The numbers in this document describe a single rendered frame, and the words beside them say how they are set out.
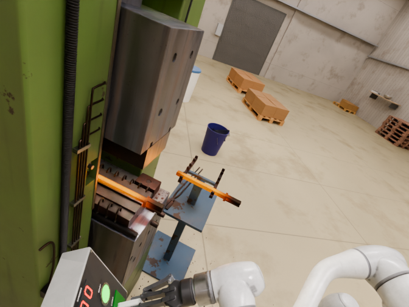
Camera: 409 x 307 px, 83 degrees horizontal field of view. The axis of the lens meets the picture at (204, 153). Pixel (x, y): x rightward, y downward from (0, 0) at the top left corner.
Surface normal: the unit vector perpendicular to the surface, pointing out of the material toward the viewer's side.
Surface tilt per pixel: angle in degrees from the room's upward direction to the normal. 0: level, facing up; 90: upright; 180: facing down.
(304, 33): 90
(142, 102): 90
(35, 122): 90
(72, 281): 30
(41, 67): 90
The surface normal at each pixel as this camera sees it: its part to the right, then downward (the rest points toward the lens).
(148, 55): -0.28, 0.43
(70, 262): -0.18, -0.80
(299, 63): 0.13, 0.57
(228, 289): -0.30, -0.50
